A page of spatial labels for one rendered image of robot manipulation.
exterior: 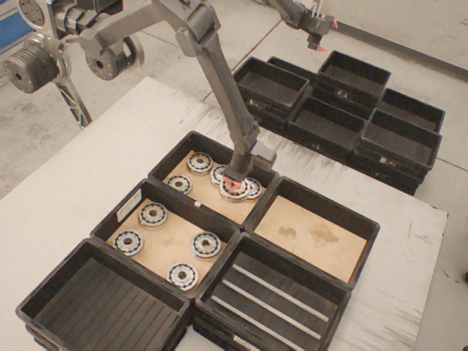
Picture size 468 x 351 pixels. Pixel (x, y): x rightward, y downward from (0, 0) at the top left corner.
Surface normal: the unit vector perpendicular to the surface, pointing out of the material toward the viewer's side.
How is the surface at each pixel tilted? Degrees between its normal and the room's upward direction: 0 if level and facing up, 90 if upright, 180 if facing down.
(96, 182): 0
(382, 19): 90
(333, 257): 0
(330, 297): 90
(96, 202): 0
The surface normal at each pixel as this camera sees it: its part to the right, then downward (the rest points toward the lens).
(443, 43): -0.47, 0.64
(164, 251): 0.11, -0.64
